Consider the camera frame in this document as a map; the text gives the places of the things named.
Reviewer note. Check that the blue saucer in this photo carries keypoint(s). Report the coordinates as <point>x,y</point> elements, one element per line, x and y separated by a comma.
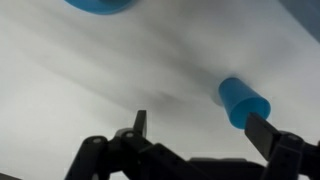
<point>101,7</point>

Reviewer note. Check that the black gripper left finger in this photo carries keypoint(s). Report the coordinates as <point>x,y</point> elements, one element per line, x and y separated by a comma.
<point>130,152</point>

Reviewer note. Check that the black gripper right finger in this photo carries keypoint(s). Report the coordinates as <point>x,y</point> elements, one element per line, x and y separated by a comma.
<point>288,156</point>

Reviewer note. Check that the small blue cup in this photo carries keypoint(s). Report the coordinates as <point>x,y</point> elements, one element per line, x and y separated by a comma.
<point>239,100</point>

